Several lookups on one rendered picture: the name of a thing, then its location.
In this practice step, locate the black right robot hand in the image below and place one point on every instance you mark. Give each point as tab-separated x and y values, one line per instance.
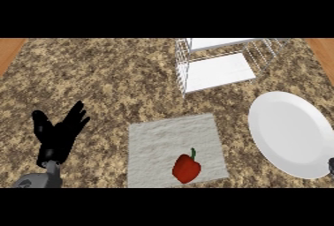
332	166

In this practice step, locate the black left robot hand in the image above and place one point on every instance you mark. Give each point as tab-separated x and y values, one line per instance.
58	134

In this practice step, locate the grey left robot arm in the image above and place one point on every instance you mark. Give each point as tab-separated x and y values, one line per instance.
45	178

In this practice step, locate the grey cloth placemat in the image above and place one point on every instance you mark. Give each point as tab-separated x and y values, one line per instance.
173	141

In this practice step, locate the white round plate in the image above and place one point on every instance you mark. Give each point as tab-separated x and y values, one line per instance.
292	134

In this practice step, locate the red bell pepper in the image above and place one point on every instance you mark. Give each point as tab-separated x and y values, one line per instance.
187	168

